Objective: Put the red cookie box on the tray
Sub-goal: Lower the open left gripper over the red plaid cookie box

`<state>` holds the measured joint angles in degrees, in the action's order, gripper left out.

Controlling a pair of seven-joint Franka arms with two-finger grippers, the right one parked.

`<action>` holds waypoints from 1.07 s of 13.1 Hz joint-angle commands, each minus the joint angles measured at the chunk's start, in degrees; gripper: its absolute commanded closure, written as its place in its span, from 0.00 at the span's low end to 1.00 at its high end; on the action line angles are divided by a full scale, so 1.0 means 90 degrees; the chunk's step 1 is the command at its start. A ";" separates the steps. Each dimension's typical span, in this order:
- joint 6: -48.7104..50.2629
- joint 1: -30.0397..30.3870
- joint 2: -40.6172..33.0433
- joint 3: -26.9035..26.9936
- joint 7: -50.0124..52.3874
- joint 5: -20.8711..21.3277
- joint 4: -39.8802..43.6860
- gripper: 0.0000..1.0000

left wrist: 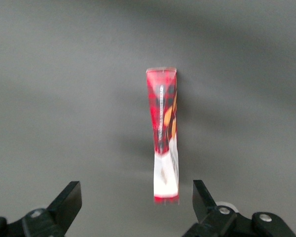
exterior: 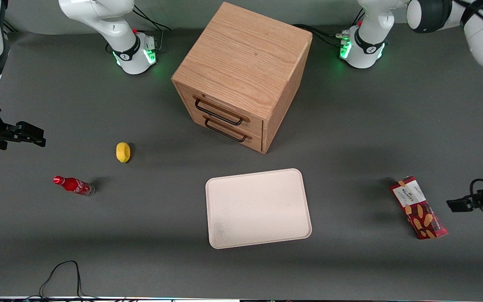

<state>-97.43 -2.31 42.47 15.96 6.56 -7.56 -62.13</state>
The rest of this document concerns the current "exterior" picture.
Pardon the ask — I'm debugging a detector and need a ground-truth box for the yellow lemon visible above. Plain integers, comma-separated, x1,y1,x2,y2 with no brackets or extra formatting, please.
116,142,131,163

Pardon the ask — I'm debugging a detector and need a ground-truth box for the wooden drawer with shorter handle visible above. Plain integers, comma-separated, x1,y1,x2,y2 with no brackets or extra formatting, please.
186,107,264,153

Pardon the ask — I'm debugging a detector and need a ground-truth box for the red cola bottle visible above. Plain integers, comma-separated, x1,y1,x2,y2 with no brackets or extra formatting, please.
53,175,96,197

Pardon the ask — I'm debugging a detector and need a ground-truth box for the black right arm base cable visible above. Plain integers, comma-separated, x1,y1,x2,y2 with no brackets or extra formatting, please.
132,4,172,53

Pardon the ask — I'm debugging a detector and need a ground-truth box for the thin black looped cable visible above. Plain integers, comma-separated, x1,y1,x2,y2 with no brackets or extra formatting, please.
38,260,99,301

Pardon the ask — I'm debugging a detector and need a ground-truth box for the wooden two-drawer cabinet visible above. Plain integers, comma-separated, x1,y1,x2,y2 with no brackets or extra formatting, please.
171,2,313,154

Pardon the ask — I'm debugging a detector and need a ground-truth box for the red cookie box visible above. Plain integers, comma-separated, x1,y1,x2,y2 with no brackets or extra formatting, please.
390,176,449,240

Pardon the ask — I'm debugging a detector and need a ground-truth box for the cream plastic tray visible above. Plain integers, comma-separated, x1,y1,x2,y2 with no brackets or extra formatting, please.
205,168,312,250

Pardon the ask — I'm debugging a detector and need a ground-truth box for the black arm base cable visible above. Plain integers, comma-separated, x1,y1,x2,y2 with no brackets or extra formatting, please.
132,4,172,53
293,23,351,49

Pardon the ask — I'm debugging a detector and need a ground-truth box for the black left arm base cable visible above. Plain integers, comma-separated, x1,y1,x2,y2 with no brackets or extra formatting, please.
293,23,351,49

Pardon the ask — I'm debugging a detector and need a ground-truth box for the wooden drawer with longer handle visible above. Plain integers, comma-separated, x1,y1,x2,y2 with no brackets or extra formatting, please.
177,83,264,136

